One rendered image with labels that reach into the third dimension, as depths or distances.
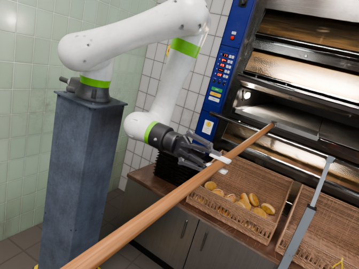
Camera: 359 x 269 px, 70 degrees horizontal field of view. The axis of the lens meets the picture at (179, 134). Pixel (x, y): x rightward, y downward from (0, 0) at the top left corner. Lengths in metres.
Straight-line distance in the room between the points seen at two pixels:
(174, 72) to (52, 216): 0.89
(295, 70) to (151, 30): 1.25
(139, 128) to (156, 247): 1.20
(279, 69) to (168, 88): 1.07
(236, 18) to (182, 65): 1.08
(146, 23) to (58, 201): 0.88
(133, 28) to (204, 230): 1.25
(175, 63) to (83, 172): 0.59
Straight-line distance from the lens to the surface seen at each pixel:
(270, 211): 1.94
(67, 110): 1.16
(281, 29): 1.96
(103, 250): 0.44
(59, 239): 1.44
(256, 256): 1.66
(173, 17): 0.85
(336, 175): 1.96
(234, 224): 1.67
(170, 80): 1.02
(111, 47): 0.91
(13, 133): 1.83
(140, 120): 0.95
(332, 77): 1.91
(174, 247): 1.89
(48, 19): 1.76
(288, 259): 1.54
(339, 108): 1.75
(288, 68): 1.93
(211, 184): 1.93
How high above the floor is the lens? 1.48
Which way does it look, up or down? 17 degrees down
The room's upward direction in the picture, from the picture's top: 15 degrees clockwise
